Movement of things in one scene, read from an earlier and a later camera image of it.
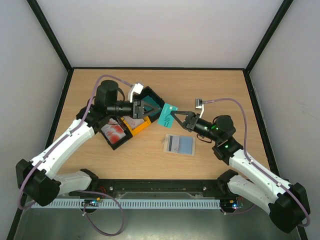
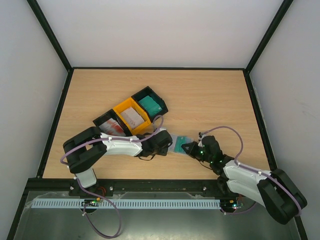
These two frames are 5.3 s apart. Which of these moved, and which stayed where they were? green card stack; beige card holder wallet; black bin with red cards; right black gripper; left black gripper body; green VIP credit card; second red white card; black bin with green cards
Moved: left black gripper body; right black gripper; green VIP credit card
Stayed: beige card holder wallet; green card stack; black bin with red cards; black bin with green cards; second red white card
